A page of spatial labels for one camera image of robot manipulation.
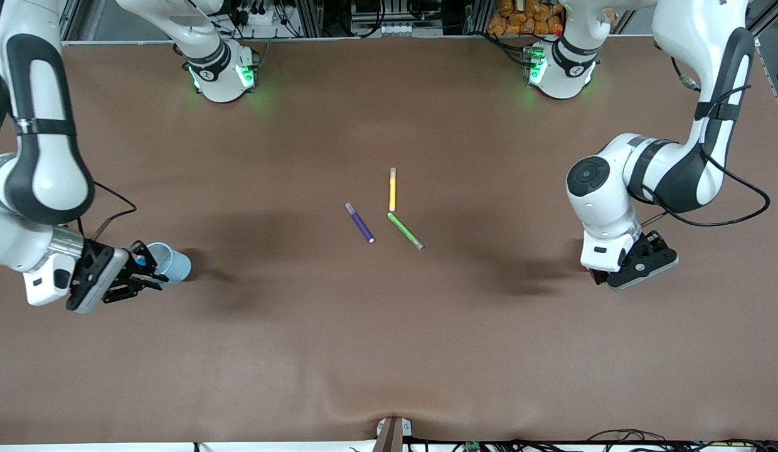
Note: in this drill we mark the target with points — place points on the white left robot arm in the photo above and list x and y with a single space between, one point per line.
605 213

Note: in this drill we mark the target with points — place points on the aluminium frame post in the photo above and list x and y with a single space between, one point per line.
772 16

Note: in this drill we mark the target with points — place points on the blue mesh cup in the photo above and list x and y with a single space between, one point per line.
179 267

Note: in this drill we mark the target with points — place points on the purple marker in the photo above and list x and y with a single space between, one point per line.
361 224

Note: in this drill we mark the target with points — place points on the yellow marker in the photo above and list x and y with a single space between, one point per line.
393 191

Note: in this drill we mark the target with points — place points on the green marker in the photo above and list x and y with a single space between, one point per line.
404 230

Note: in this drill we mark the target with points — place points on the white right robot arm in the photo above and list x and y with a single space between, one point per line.
219 85

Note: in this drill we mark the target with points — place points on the metal table clamp bracket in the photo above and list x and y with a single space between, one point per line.
389 436

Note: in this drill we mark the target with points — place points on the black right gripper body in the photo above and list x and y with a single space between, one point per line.
129 274

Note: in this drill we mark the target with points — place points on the orange snack packets pile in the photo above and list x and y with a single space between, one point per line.
521 25

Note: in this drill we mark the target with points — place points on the small green circuit board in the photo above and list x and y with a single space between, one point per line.
472 447

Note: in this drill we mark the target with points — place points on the white terminal block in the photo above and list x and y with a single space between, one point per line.
398 29

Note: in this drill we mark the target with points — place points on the white power strip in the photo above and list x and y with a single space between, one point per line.
257 17

